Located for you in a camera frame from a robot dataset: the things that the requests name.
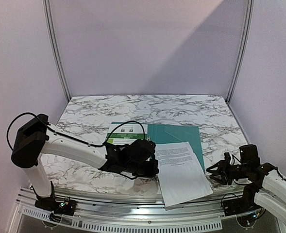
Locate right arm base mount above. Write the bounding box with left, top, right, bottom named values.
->
left=220, top=193, right=263, bottom=216

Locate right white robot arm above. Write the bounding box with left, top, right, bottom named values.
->
left=206, top=144, right=286, bottom=226

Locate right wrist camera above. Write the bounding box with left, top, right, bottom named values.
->
left=224, top=152, right=232, bottom=164

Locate aluminium frame post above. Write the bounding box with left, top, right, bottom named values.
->
left=225, top=0, right=254, bottom=105
left=43, top=0, right=72, bottom=102

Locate teal file folder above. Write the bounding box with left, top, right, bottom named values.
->
left=110, top=121, right=206, bottom=174

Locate left aluminium frame post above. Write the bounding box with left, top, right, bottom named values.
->
left=43, top=0, right=72, bottom=102

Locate white text paper sheet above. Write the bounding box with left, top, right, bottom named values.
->
left=155, top=142, right=213, bottom=207

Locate right aluminium frame post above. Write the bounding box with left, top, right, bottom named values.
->
left=225, top=0, right=254, bottom=105

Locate aluminium front rail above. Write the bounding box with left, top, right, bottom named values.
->
left=8, top=188, right=286, bottom=233

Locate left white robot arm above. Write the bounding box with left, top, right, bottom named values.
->
left=8, top=113, right=159, bottom=211

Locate green map flyer sheet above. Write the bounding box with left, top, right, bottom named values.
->
left=106, top=122, right=148, bottom=145

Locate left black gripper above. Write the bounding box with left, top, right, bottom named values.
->
left=125, top=159, right=159, bottom=178

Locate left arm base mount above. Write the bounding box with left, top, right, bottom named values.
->
left=34, top=196, right=77, bottom=216

